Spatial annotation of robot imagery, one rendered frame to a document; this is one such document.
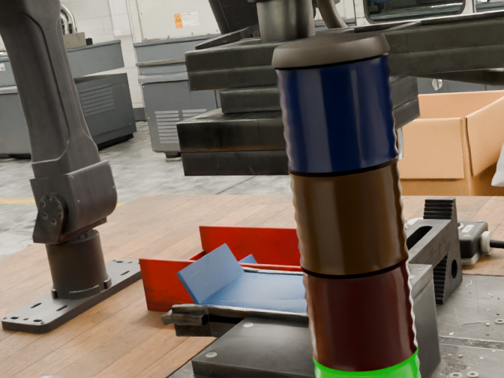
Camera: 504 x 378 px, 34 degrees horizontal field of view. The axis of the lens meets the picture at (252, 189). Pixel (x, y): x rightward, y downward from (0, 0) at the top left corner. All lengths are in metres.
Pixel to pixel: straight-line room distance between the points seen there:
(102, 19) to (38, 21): 8.73
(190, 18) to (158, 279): 5.49
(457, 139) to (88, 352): 2.16
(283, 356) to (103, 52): 7.41
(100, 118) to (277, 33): 7.26
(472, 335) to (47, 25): 0.53
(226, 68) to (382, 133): 0.29
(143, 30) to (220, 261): 5.98
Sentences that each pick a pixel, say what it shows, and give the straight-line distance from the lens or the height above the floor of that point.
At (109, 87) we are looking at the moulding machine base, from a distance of 7.90.
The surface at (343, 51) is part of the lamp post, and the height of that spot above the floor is 1.19.
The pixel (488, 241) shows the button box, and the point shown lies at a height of 0.92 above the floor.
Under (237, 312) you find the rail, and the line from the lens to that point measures 0.62.
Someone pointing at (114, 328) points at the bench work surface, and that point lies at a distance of 0.87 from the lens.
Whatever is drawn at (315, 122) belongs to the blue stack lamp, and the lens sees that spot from 0.26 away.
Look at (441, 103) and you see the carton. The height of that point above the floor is 0.68.
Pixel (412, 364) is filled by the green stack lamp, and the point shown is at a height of 1.08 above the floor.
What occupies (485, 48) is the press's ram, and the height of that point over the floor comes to 1.17.
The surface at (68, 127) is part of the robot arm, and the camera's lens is 0.91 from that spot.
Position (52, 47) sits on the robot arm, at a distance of 0.91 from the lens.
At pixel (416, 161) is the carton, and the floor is 0.58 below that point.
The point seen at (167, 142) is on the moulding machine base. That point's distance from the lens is 6.63.
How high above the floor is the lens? 1.21
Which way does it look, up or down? 13 degrees down
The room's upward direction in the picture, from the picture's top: 8 degrees counter-clockwise
